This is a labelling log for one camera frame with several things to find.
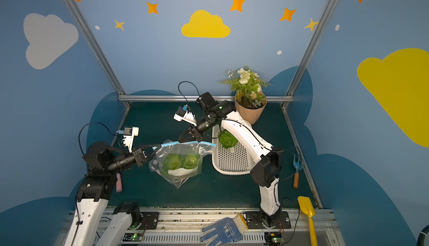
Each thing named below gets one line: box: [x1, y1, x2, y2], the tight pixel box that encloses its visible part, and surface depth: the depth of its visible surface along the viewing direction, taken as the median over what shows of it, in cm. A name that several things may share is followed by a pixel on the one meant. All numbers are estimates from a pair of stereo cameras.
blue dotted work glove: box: [199, 213, 249, 246], surface depth 73 cm
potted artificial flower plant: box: [220, 65, 273, 125], surface depth 100 cm
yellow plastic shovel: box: [297, 196, 318, 246], surface depth 76 cm
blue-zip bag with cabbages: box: [148, 139, 217, 189], surface depth 71 cm
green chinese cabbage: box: [217, 129, 238, 149], surface depth 95 cm
